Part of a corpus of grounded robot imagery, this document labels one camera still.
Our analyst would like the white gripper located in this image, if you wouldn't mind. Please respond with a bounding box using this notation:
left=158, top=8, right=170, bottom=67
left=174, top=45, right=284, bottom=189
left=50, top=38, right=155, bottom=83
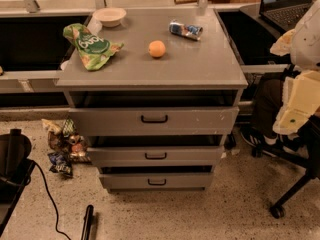
left=273, top=70, right=320, bottom=135

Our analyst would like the grey top drawer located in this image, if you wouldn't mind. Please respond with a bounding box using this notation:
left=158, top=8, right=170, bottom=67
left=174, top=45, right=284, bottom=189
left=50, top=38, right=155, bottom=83
left=69, top=107, right=239, bottom=136

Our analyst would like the grey drawer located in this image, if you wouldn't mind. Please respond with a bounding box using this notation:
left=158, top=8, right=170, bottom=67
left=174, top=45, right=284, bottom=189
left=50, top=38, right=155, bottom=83
left=89, top=146, right=224, bottom=167
left=69, top=107, right=239, bottom=136
left=99, top=173, right=213, bottom=191

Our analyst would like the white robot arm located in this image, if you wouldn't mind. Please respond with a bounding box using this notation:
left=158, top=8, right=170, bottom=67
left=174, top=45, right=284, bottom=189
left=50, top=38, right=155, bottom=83
left=270, top=0, right=320, bottom=135

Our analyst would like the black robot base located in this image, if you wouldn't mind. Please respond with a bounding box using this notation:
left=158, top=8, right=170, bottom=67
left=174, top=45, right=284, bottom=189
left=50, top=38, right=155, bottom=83
left=0, top=129, right=31, bottom=235

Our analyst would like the grey drawer cabinet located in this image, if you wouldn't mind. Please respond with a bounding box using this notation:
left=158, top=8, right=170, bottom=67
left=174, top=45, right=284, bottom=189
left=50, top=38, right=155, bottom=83
left=56, top=8, right=247, bottom=175

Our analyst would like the grey middle drawer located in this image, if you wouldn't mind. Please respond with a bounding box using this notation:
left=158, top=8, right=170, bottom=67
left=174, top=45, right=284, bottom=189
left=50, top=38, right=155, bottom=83
left=89, top=146, right=224, bottom=167

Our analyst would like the grey bottom drawer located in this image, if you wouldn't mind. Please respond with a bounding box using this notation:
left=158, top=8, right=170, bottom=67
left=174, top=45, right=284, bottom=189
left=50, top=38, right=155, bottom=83
left=99, top=173, right=213, bottom=191

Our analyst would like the black office chair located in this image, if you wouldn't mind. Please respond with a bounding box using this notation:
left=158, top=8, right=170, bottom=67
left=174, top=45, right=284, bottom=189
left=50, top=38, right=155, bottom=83
left=250, top=115, right=320, bottom=220

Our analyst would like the black sneaker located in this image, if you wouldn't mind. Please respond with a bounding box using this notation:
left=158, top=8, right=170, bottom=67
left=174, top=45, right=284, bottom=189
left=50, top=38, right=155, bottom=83
left=240, top=126, right=282, bottom=157

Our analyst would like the black laptop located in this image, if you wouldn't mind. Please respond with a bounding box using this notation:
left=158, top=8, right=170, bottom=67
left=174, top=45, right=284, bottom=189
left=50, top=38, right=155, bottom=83
left=259, top=0, right=313, bottom=32

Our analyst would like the crushed blue soda can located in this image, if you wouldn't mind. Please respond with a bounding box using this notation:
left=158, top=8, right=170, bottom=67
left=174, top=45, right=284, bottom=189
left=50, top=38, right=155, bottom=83
left=169, top=20, right=203, bottom=41

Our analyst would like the wooden stick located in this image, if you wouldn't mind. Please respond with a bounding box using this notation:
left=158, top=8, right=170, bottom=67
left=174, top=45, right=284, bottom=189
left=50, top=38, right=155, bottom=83
left=174, top=0, right=198, bottom=5

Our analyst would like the orange fruit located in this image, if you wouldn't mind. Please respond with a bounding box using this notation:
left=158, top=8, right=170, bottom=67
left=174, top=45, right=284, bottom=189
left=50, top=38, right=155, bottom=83
left=148, top=40, right=166, bottom=58

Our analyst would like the white bowl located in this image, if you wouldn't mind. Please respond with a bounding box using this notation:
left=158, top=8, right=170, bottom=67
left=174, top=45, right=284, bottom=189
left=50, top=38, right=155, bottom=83
left=93, top=8, right=126, bottom=27

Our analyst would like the green chip bag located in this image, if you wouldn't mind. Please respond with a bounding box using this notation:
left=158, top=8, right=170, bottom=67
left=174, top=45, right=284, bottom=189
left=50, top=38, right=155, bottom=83
left=63, top=23, right=124, bottom=71

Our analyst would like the pile of snack bags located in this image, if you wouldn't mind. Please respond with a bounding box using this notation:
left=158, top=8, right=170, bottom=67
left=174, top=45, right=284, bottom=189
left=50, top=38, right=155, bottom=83
left=41, top=118, right=90, bottom=177

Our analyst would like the black cylinder on floor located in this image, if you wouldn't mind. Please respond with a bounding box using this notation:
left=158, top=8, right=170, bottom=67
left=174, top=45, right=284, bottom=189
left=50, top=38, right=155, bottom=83
left=81, top=205, right=94, bottom=240

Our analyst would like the black cable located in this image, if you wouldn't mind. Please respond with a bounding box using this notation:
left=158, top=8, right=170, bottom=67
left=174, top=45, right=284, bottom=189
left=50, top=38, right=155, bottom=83
left=31, top=159, right=72, bottom=240

